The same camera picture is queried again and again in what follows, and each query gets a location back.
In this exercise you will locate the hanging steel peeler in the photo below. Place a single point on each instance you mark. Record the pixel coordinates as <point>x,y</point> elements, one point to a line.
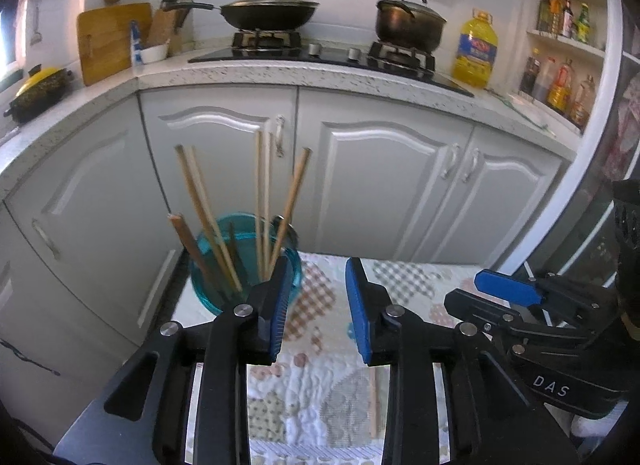
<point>37,32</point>

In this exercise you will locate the orange red bottle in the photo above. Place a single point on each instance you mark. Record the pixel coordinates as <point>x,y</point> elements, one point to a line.
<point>560,90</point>

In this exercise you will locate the kitchen window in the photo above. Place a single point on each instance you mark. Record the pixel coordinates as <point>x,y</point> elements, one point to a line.
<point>10,35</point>

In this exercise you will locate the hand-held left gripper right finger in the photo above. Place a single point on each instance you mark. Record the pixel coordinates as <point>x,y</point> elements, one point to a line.
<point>357,315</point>

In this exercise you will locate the quilted patchwork mat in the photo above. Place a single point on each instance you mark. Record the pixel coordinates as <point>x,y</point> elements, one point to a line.
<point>320,395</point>

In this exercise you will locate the yellow cooking oil bottle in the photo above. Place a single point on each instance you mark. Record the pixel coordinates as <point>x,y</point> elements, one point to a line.
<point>475,60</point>

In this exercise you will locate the bunch of wooden chopsticks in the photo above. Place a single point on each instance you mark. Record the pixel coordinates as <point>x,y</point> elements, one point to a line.
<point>290,200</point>

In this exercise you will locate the white oval dish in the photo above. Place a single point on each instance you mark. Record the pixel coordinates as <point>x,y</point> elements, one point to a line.
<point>154,54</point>

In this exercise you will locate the orange label bottle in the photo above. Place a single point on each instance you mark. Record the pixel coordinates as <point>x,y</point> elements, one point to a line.
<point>558,17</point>

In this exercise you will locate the silver stove knob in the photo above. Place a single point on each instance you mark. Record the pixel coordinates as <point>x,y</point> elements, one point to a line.
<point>354,54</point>
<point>314,49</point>

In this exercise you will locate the speckled stone countertop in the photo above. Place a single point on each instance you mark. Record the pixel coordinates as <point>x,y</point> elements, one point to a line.
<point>250,75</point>

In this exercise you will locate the green bottle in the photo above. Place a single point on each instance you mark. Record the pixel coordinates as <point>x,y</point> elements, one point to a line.
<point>584,25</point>

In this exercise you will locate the clear glass bottle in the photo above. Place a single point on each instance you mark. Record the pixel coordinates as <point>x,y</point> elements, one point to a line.
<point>582,102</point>

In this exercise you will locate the blue white packet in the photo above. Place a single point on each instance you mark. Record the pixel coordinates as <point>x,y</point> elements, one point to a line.
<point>136,42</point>

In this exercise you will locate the white corner shelf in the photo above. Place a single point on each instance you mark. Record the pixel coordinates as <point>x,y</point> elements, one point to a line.
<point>565,42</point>

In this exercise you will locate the dark olive bottle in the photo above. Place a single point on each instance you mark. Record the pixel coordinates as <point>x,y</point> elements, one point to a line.
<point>545,15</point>

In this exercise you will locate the pink floral cloth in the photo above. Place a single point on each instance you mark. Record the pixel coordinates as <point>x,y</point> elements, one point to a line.
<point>625,135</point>

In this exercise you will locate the dark stockpot lid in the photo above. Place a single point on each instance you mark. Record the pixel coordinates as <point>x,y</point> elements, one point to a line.
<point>405,7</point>

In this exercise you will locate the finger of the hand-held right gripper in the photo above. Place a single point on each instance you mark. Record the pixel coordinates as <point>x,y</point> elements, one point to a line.
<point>475,305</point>
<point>505,286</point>

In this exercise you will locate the dark glass door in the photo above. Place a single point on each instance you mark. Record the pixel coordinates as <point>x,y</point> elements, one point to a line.
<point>575,235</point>

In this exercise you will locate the dark stockpot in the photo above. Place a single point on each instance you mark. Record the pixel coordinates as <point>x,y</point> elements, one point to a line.
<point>407,35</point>

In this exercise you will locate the black glass gas stove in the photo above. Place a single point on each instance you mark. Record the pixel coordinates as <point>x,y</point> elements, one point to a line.
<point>330,59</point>

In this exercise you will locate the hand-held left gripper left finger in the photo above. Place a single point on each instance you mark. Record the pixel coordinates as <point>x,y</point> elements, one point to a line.
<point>280,315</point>

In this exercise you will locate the blue transparent cup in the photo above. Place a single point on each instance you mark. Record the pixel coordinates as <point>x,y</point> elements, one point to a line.
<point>247,245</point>

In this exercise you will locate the wooden knife block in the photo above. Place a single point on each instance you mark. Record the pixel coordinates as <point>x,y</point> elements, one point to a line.
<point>160,30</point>

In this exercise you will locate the black casserole with yellow lid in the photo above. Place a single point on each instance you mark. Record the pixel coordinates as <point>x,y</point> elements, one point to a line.
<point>35,95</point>

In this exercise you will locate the black wok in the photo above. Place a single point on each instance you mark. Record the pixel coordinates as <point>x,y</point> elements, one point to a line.
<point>270,20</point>

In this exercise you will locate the white cabinet door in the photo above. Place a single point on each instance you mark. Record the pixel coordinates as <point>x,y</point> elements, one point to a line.
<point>515,205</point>
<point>100,185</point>
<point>380,185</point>
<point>215,170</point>
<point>45,325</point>

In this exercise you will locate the black burner grate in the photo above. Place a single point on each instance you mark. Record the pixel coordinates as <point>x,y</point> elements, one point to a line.
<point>400,56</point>
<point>265,39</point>

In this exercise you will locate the dark sauce bottle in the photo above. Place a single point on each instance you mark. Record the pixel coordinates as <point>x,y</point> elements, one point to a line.
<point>528,75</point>
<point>568,20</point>

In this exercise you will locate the light wooden chopstick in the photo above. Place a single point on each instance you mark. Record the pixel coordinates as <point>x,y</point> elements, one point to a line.
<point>373,405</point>

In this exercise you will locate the wooden cutting board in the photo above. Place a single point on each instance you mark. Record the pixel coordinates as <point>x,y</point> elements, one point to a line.
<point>110,45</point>

